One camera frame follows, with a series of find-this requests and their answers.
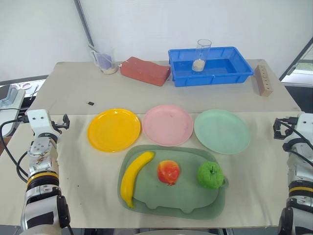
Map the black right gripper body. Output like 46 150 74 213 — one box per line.
280 117 298 139

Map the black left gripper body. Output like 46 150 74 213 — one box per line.
50 120 64 135

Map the yellow plastic plate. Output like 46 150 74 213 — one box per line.
87 108 142 153

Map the green plastic plate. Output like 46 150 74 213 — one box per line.
194 109 251 155

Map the pink plastic plate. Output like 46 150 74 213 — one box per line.
142 104 194 147

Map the red apple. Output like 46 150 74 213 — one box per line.
156 160 181 187

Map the dark pen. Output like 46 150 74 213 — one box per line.
29 84 40 101

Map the wooden block with holes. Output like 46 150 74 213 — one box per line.
253 64 273 97

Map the grey side table device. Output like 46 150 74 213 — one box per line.
0 85 26 110

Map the beige table cloth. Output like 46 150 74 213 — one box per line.
0 112 305 230

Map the light green silicone mat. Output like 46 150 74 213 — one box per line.
117 144 229 220

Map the green apple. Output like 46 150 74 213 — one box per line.
197 161 224 190

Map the blue plastic bin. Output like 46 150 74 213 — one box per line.
168 46 255 88

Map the yellow banana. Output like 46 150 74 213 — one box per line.
120 151 156 210

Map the red brick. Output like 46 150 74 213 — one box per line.
119 56 172 87

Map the grey metal pole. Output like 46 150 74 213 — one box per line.
73 0 95 47

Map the clear cup with grains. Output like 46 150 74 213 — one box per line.
191 39 212 72

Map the dark green cutting board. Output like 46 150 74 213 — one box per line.
133 149 221 214

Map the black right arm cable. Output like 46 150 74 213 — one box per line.
277 118 313 169

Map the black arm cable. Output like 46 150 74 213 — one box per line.
0 115 30 184
277 118 313 169

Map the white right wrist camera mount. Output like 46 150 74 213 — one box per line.
295 113 313 138

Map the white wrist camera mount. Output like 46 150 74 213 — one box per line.
295 113 313 138
26 109 53 137

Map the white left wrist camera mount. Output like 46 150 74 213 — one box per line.
26 109 53 137

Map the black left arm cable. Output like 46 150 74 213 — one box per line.
0 115 30 184

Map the black window frame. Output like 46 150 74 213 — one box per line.
278 36 313 82

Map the clear measuring cup with handle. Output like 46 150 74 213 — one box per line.
89 45 119 75

